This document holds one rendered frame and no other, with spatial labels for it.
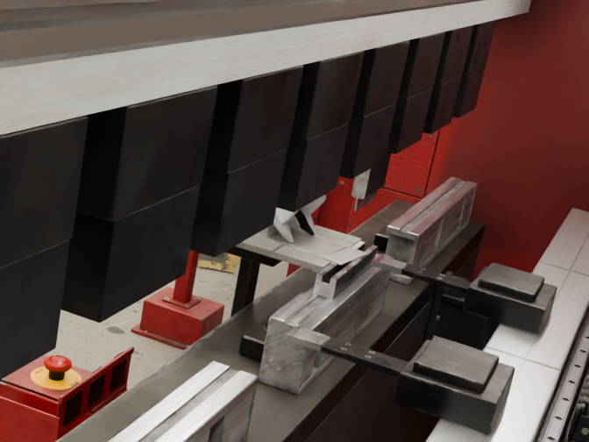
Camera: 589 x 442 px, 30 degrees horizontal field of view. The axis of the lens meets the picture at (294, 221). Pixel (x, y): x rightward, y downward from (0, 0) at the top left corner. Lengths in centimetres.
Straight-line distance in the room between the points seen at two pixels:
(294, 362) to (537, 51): 116
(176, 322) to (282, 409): 225
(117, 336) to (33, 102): 303
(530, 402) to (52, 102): 80
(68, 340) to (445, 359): 246
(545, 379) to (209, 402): 45
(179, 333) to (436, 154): 146
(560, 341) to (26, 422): 72
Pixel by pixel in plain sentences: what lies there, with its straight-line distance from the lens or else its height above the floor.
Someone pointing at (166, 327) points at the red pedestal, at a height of 5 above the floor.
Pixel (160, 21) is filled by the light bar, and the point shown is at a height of 146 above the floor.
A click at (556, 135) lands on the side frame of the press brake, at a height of 110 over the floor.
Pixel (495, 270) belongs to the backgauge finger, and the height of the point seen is 103.
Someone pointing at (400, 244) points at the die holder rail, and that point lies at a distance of 196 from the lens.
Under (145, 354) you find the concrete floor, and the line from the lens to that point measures 358.
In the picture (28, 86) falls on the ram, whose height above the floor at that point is 137.
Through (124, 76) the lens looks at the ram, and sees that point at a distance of 76.
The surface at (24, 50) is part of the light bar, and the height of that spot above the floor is 146.
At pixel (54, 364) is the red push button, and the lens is 159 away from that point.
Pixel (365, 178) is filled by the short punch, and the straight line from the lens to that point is 156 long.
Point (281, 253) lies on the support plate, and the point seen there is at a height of 100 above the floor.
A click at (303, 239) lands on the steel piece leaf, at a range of 166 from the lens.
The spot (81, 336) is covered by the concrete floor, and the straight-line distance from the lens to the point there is 365.
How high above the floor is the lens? 151
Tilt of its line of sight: 17 degrees down
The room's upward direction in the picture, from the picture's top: 11 degrees clockwise
